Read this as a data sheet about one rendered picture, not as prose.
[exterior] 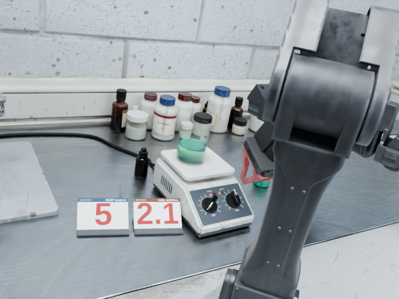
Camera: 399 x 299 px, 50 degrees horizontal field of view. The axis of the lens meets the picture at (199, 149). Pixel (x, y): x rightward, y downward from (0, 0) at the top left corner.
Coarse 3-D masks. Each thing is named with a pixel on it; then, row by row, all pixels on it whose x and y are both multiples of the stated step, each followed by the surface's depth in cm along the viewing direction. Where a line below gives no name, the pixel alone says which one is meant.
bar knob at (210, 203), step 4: (216, 196) 80; (204, 200) 80; (208, 200) 80; (212, 200) 79; (216, 200) 79; (204, 204) 79; (208, 204) 78; (212, 204) 78; (216, 204) 81; (204, 208) 79; (208, 208) 78; (212, 208) 80; (216, 208) 80; (212, 212) 79
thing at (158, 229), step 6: (180, 216) 81; (132, 222) 79; (180, 222) 80; (138, 228) 77; (144, 228) 78; (150, 228) 78; (156, 228) 78; (162, 228) 78; (168, 228) 79; (174, 228) 79; (180, 228) 79; (138, 234) 76; (144, 234) 76; (150, 234) 77; (156, 234) 77; (162, 234) 77
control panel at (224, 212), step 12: (192, 192) 80; (204, 192) 81; (216, 192) 83; (228, 192) 84; (240, 192) 85; (240, 204) 83; (204, 216) 78; (216, 216) 79; (228, 216) 81; (240, 216) 82
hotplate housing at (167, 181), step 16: (160, 160) 89; (160, 176) 88; (176, 176) 84; (224, 176) 87; (160, 192) 89; (176, 192) 83; (192, 208) 79; (192, 224) 79; (224, 224) 80; (240, 224) 82
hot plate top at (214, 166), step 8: (160, 152) 89; (168, 152) 89; (208, 152) 92; (168, 160) 86; (176, 160) 86; (208, 160) 88; (216, 160) 89; (176, 168) 83; (184, 168) 83; (192, 168) 84; (200, 168) 84; (208, 168) 85; (216, 168) 86; (224, 168) 86; (232, 168) 87; (184, 176) 81; (192, 176) 81; (200, 176) 82; (208, 176) 83; (216, 176) 84
